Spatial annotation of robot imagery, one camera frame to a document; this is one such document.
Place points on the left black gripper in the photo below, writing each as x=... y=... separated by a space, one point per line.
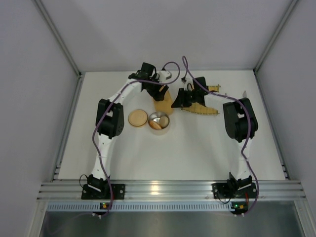
x=158 y=93

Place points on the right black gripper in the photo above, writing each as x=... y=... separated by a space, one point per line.
x=185 y=98

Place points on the orange oval box lid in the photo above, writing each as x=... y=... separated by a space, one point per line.
x=165 y=105

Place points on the white steamed bun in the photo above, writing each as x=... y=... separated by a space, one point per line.
x=163 y=121

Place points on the round wooden lid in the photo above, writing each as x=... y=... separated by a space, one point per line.
x=138 y=118

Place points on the sesame bread bun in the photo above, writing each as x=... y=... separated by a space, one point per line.
x=155 y=125

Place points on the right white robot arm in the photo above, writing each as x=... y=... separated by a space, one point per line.
x=240 y=125

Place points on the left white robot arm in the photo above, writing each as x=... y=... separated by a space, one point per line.
x=110 y=123

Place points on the bamboo mat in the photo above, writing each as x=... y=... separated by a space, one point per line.
x=199 y=109

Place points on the round steel bowl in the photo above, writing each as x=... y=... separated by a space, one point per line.
x=155 y=116

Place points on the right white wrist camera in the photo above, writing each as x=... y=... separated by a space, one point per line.
x=187 y=84

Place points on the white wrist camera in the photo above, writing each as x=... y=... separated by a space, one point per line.
x=164 y=76
x=187 y=84

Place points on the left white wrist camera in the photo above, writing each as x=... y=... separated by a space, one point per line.
x=164 y=76

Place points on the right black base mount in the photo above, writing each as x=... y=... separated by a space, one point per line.
x=222 y=191

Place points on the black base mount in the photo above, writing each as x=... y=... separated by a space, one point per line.
x=118 y=191
x=222 y=191

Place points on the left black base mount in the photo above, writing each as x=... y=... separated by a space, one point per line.
x=118 y=191

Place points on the perforated cable tray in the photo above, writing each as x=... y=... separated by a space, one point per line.
x=96 y=206

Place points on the aluminium rail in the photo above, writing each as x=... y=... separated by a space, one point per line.
x=153 y=190

